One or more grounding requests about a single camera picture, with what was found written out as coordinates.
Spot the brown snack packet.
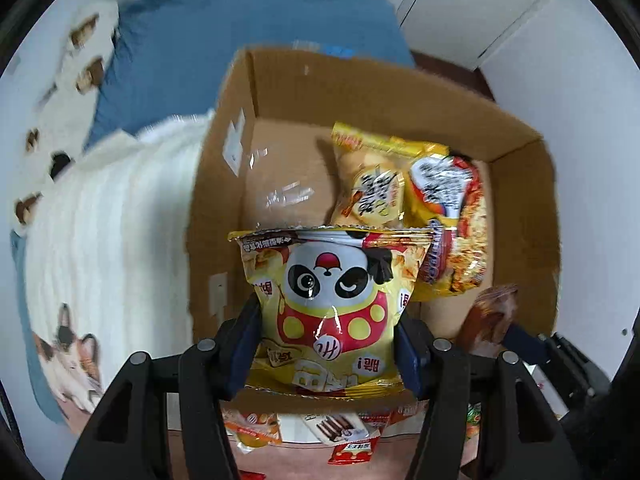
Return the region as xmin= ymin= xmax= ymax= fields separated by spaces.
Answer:
xmin=456 ymin=285 xmax=518 ymax=359

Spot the orange panda snack bag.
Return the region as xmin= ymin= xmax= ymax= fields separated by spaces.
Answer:
xmin=222 ymin=408 xmax=282 ymax=454

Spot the yellow cheese buldak noodle pack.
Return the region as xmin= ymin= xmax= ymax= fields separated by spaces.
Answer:
xmin=406 ymin=155 xmax=488 ymax=301

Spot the yellow panda snack bag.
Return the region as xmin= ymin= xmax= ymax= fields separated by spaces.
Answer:
xmin=228 ymin=226 xmax=433 ymax=398

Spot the green candy bag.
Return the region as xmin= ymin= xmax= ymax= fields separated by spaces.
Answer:
xmin=465 ymin=403 xmax=482 ymax=441

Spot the yellow biscuit snack bag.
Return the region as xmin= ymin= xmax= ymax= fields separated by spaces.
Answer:
xmin=331 ymin=122 xmax=449 ymax=228

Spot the small red snack packet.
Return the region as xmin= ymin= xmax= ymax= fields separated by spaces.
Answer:
xmin=239 ymin=470 xmax=266 ymax=480

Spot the white chocolate stick packet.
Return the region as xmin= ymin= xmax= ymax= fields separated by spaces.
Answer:
xmin=277 ymin=413 xmax=381 ymax=446

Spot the open cardboard milk box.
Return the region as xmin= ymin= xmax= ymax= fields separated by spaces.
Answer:
xmin=186 ymin=45 xmax=561 ymax=416

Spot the bear print white pillow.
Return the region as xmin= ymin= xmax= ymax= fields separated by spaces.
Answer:
xmin=9 ymin=0 xmax=119 ymax=234

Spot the white room door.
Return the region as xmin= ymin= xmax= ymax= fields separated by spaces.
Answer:
xmin=400 ymin=0 xmax=539 ymax=70

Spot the blue bed sheet mattress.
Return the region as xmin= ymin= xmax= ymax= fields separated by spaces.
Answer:
xmin=1 ymin=0 xmax=414 ymax=434

